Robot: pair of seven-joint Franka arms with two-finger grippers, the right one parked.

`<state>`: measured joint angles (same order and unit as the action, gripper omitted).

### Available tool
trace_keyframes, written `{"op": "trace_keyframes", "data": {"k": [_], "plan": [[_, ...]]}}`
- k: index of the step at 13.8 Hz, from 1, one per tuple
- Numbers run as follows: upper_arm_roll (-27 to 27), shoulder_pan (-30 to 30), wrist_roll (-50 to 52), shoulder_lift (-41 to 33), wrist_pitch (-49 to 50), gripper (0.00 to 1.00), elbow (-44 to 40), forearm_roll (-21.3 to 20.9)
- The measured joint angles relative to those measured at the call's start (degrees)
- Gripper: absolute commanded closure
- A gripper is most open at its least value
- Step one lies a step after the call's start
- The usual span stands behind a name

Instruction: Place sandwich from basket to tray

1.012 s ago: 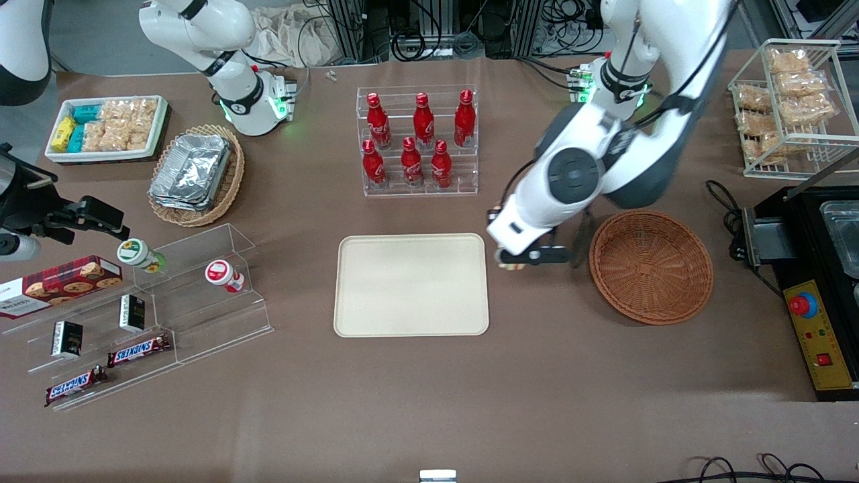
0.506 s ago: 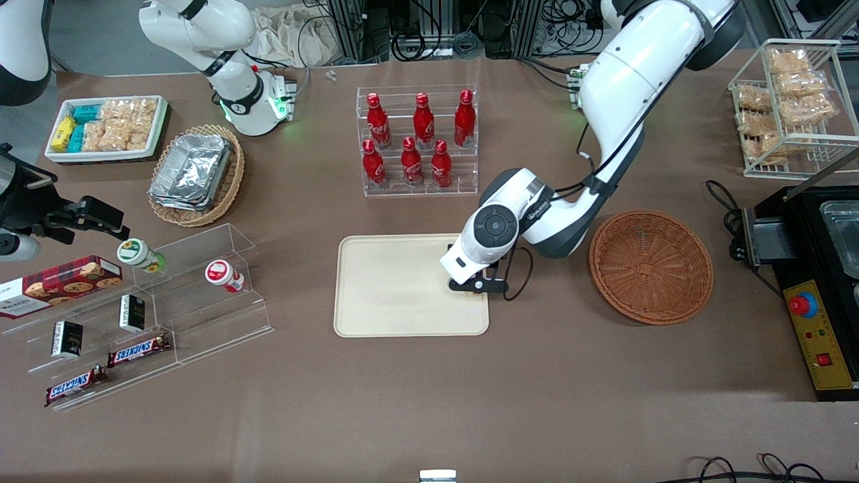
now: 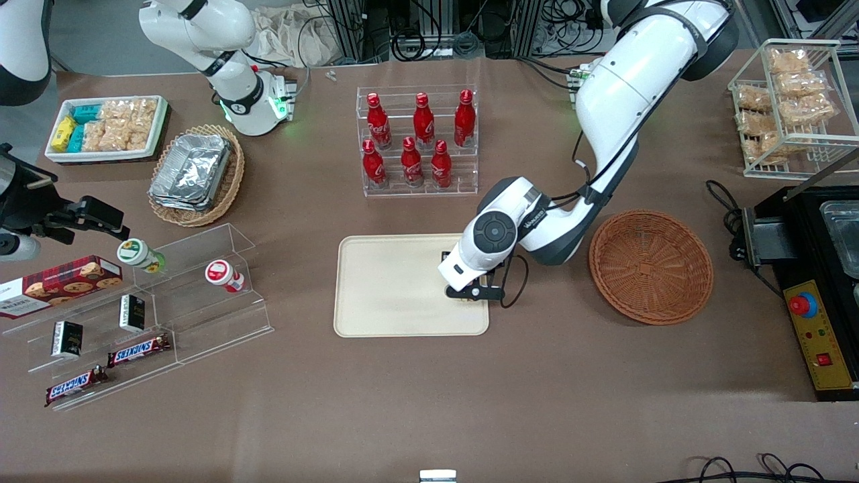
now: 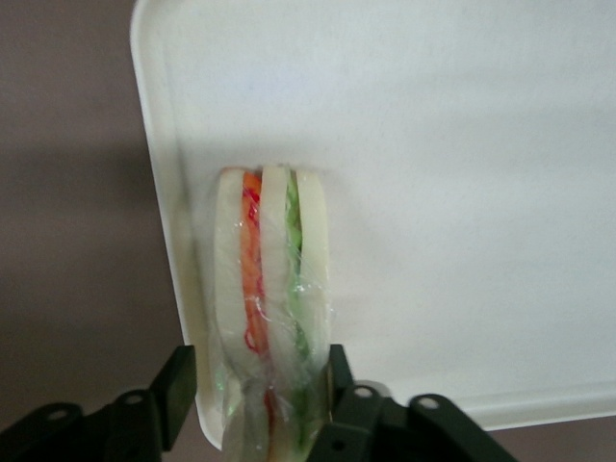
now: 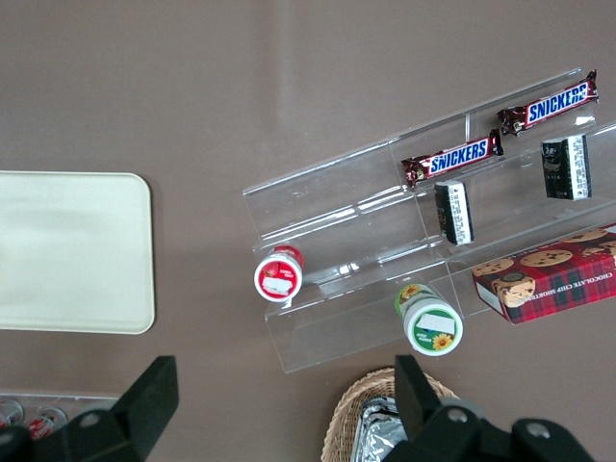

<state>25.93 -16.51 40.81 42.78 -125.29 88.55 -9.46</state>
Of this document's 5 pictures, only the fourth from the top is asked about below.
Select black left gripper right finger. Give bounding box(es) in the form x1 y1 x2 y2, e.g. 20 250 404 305
305 344 519 462

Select plastic-wrapped sandwich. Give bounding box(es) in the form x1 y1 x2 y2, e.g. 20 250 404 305
207 165 334 462

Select white plastic tray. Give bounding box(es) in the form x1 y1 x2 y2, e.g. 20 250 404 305
129 0 616 451

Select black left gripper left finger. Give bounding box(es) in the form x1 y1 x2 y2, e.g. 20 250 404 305
0 345 198 462

